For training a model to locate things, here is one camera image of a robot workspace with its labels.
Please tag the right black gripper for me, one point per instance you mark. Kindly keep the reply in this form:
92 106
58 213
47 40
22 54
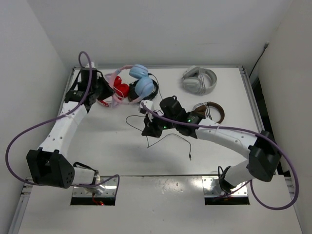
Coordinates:
151 129

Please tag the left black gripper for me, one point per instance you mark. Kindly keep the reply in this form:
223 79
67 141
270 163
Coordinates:
107 91

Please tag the blue pink cat-ear headphones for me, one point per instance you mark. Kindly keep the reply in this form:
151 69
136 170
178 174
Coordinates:
143 88

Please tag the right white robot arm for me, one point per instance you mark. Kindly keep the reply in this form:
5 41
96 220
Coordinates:
261 158

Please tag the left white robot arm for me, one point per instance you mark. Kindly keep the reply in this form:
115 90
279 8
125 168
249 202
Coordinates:
48 164

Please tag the red headphones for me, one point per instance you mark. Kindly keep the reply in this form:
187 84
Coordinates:
122 90

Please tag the black headphones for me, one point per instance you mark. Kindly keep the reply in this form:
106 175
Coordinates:
133 95

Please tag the brown silver headphones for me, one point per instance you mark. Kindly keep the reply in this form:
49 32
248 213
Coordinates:
205 108

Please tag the white grey headphones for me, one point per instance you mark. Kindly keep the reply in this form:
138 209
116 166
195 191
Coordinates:
198 80

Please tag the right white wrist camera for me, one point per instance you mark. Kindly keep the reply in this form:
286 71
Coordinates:
145 105

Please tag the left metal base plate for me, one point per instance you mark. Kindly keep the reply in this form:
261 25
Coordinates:
105 190

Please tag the metal base plate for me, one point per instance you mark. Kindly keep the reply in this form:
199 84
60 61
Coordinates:
105 190
212 189

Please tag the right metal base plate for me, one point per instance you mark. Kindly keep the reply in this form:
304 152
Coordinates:
212 189

